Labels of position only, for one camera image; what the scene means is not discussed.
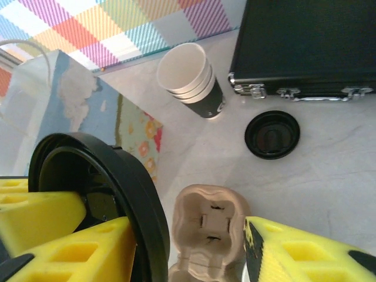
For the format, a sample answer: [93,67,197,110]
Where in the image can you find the black paper coffee cup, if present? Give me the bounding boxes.
[167,63,213,100]
[173,70,226,120]

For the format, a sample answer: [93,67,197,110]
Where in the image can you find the black plastic cup lid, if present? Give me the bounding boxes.
[244,110,301,160]
[28,132,172,282]

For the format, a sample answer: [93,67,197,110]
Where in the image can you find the stack of white paper cups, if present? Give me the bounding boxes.
[156,42,208,91]

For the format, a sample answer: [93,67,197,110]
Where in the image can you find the brown pulp cup carrier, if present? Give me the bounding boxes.
[167,184,252,282]

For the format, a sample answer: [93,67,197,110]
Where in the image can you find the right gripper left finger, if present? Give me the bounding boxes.
[0,216,137,282]

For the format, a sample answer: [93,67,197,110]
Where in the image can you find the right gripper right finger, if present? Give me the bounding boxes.
[243,216,376,282]

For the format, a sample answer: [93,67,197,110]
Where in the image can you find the black hard case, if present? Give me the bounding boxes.
[228,0,376,103]

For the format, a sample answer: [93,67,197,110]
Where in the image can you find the yellow paper bag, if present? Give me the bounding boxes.
[0,39,165,184]

